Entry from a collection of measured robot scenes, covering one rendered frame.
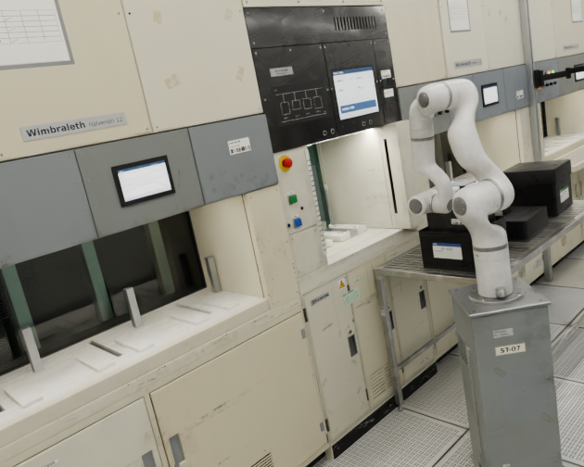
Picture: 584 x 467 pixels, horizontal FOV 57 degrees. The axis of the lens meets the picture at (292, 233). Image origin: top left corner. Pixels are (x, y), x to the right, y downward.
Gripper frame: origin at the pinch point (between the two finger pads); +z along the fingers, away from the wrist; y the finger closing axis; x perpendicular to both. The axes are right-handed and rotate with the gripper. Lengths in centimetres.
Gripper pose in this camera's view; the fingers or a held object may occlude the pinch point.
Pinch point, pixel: (457, 188)
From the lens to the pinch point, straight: 244.0
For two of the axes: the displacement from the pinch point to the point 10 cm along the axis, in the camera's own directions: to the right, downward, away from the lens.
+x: -1.9, -9.6, -2.1
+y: 6.7, 0.3, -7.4
